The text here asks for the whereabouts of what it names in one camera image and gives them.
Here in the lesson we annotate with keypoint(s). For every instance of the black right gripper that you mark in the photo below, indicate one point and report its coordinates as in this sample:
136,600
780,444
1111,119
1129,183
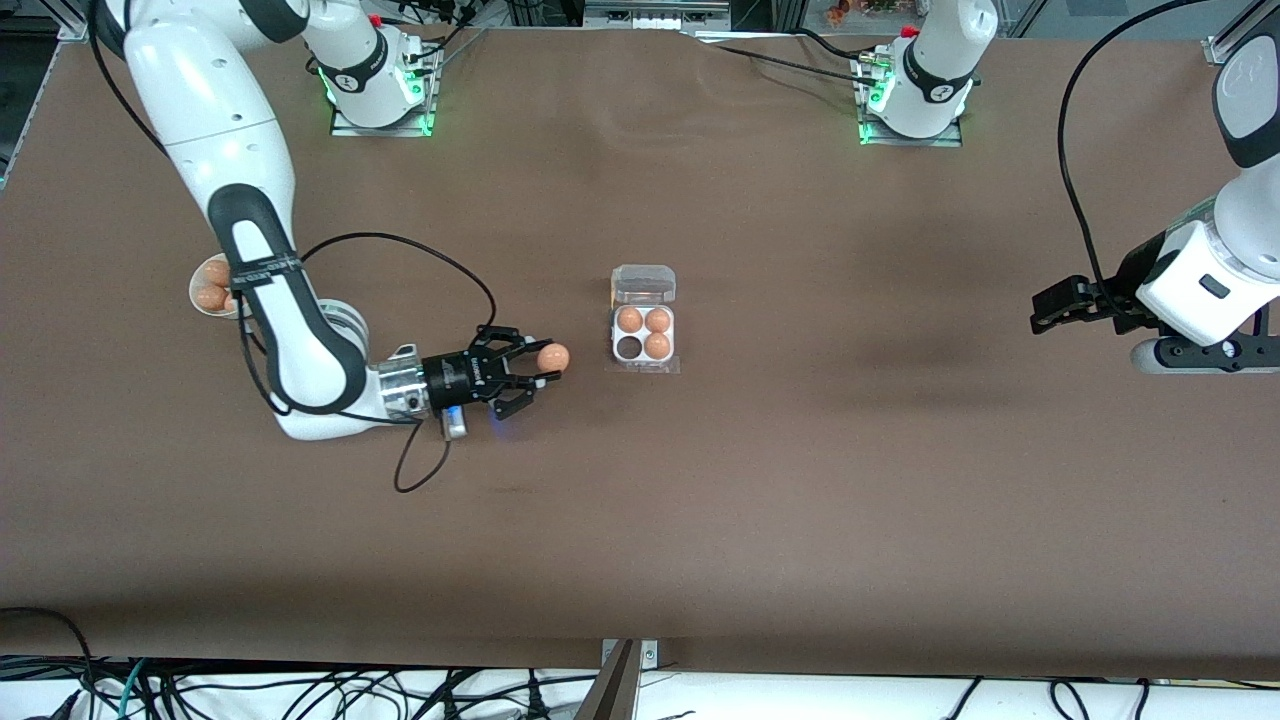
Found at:
455,377

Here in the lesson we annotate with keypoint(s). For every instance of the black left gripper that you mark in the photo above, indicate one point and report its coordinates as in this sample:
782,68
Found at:
1128,287

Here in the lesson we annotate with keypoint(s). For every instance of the brown egg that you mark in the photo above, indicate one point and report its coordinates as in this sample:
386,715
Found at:
657,320
657,345
215,272
553,357
629,319
210,297

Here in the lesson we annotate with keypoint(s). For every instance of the clear plastic egg carton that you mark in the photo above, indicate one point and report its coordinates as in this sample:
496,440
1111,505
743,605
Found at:
643,285

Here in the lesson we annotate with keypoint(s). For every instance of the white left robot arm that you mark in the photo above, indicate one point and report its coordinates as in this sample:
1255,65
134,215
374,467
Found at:
1215,270

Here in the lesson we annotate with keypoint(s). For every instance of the grey metal box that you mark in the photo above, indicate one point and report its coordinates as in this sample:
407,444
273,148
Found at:
655,15

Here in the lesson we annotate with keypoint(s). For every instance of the white round bowl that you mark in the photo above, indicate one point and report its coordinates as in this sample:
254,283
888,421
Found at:
212,313

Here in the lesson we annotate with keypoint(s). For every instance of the dark metal strut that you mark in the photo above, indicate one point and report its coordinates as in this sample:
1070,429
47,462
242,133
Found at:
612,695

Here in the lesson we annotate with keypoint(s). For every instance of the orange plastic object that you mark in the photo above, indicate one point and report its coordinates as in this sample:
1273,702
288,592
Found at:
838,12

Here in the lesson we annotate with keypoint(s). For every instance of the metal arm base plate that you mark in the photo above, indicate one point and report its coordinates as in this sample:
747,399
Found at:
380,131
910,142

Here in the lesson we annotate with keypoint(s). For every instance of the aluminium frame profile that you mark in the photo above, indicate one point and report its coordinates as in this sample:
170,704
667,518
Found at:
1222,45

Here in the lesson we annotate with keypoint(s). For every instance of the small metal table bracket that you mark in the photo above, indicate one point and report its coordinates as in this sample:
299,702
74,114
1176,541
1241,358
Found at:
650,655

